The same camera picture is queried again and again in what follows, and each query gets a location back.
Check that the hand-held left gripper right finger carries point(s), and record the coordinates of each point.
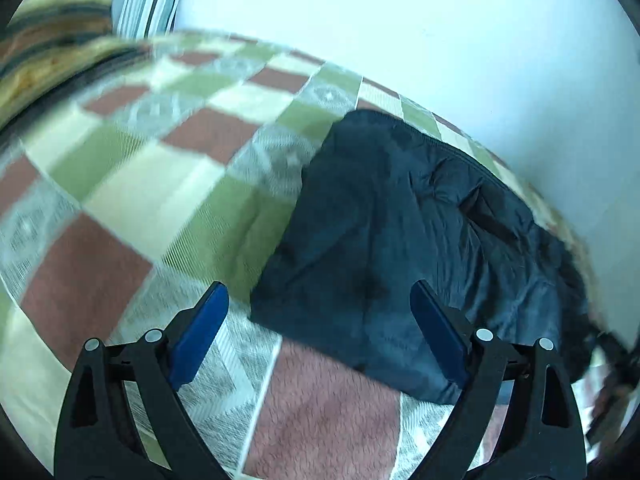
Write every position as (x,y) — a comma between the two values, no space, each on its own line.
(440,335)

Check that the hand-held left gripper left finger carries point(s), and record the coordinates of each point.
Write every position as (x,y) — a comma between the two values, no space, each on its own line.
(200,330)

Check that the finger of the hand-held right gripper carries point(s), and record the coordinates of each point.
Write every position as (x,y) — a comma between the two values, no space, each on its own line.
(612,357)

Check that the black quilted jacket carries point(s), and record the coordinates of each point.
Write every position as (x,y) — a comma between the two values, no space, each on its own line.
(390,240)

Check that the checkered bed blanket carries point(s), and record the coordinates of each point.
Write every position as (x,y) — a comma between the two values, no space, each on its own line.
(175,175)

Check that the yellow black striped pillow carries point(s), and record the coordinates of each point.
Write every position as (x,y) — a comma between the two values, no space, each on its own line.
(50,55)

